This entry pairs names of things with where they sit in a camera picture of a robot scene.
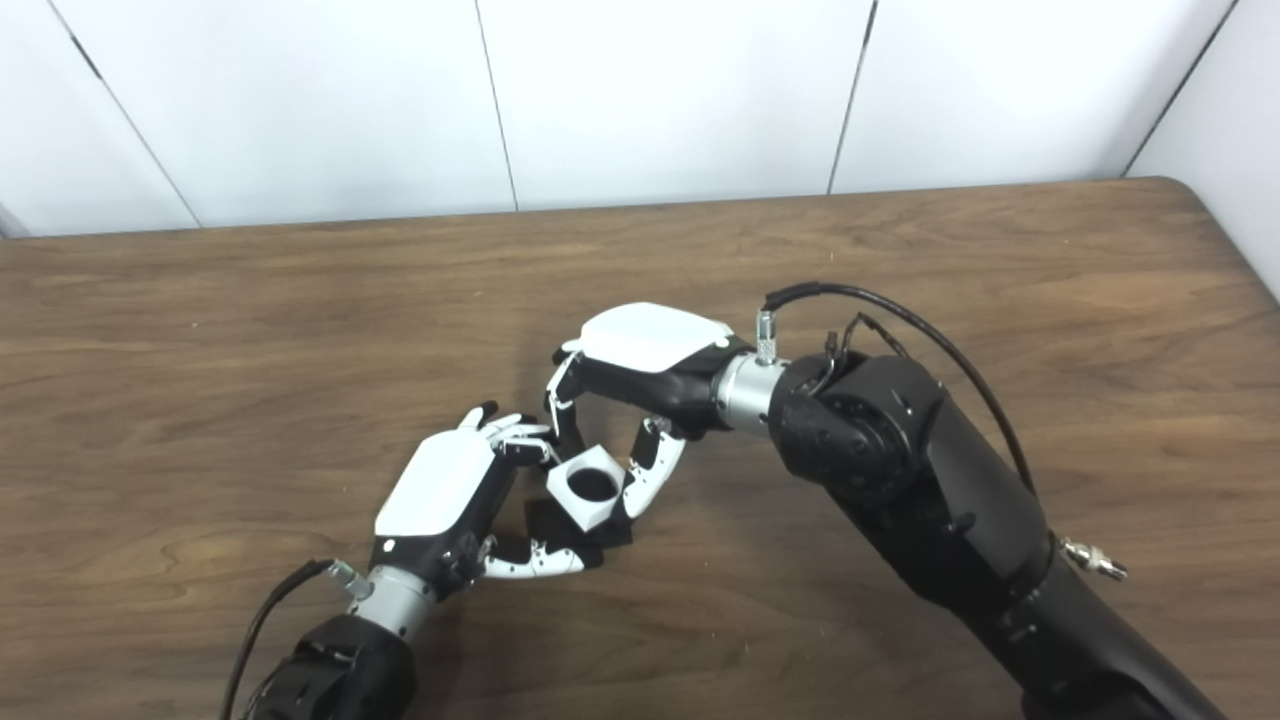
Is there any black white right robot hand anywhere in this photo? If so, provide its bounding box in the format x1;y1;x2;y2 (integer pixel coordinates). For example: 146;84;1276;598
545;302;756;521

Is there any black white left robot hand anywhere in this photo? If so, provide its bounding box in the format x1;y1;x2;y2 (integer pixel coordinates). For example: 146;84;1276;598
370;401;589;601

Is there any white square piece with hole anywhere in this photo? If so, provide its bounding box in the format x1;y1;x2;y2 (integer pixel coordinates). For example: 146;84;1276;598
546;447;629;531

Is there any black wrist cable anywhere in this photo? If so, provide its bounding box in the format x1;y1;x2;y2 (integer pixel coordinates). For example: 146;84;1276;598
755;282;1036;496
218;558;371;720

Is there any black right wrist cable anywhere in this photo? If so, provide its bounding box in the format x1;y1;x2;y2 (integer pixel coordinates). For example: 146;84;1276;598
755;282;1036;496

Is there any silver forearm connector plug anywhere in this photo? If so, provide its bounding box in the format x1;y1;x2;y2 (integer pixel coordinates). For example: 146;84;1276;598
1060;537;1129;582

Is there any black peg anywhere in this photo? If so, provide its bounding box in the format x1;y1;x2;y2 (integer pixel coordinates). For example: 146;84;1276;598
525;495;634;571

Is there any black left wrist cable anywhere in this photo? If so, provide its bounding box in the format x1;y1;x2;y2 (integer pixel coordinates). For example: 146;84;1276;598
218;558;371;720

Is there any thin black arm wire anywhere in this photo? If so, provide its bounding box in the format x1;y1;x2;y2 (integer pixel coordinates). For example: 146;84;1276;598
825;313;911;361

